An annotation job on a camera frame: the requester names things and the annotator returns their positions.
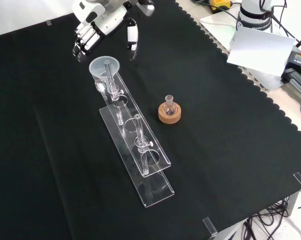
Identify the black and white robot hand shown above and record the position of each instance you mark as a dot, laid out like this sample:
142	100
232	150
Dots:
105	20

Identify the clear plastic funnel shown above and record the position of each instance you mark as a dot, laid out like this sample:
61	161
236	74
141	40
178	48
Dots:
100	68

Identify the transparent acrylic funnel stand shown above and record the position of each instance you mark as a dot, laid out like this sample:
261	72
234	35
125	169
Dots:
140	160

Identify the small glass round-bottom flask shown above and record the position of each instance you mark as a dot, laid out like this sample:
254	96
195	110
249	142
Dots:
169	107

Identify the yellow stop button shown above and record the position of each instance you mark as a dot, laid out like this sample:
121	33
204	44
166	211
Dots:
219	5

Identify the pale board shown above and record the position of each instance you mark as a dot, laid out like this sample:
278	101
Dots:
260	50

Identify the black cloth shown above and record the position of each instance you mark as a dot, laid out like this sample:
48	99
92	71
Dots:
215	155

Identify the black power supply box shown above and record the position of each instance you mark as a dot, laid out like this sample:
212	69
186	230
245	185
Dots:
300	60

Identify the black clamp tool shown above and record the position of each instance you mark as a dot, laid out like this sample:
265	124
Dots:
299	81

